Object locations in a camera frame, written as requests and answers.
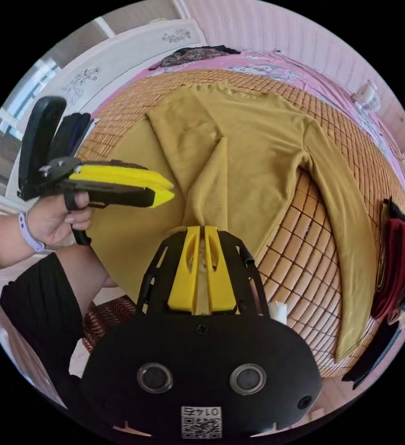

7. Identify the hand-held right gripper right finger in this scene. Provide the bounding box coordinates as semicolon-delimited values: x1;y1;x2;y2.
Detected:
204;225;238;312

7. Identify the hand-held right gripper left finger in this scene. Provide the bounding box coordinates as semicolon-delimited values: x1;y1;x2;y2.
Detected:
167;225;202;312

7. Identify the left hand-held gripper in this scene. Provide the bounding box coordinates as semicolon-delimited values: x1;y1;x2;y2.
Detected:
21;156;175;246

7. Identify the deep yellow long sleeve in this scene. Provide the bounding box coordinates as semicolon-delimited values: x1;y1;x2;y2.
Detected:
89;82;379;364

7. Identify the person's left forearm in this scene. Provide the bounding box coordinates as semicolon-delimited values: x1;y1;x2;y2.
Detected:
0;210;47;270

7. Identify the person's left hand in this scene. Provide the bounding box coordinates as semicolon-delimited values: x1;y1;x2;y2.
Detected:
26;191;94;249

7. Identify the brown patterned floor mat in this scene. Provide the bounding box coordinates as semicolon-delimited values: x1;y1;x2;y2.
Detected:
81;296;137;355

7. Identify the dark floral garment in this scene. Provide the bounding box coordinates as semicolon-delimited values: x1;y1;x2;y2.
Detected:
149;44;242;71

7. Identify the person's body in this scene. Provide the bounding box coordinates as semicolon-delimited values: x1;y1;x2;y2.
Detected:
0;242;126;413

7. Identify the window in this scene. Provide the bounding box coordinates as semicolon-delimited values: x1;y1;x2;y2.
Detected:
0;55;62;140

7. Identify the white fan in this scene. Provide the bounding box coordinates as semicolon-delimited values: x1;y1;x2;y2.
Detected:
353;79;383;113

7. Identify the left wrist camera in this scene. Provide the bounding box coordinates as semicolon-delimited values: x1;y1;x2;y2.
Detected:
17;96;68;195

